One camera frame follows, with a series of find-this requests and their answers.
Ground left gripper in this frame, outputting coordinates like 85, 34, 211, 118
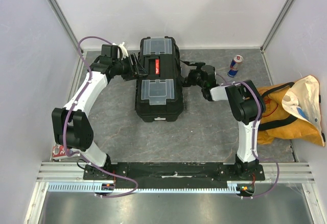
113, 54, 148, 82

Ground black plastic toolbox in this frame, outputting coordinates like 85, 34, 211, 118
135, 36, 184, 122

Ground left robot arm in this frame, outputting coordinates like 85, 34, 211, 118
52, 43, 139, 180

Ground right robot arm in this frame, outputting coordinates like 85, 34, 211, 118
182, 61, 265, 180

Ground red bull can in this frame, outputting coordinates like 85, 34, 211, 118
227, 55, 243, 77

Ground yellow tote bag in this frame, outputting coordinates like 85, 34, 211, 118
257, 75, 325, 147

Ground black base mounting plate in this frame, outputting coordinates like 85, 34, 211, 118
83, 161, 266, 187

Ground red white small box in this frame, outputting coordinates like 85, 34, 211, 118
52, 145, 67, 160

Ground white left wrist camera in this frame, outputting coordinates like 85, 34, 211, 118
111, 42, 128, 62

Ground aluminium front frame rail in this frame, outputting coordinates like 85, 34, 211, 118
37, 162, 315, 183

